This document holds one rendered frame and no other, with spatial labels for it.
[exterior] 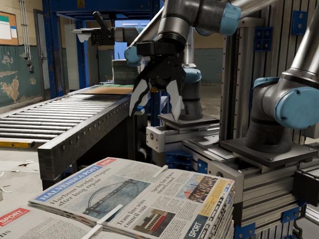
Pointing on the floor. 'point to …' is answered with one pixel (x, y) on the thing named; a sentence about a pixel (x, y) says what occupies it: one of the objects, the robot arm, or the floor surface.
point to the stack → (126, 205)
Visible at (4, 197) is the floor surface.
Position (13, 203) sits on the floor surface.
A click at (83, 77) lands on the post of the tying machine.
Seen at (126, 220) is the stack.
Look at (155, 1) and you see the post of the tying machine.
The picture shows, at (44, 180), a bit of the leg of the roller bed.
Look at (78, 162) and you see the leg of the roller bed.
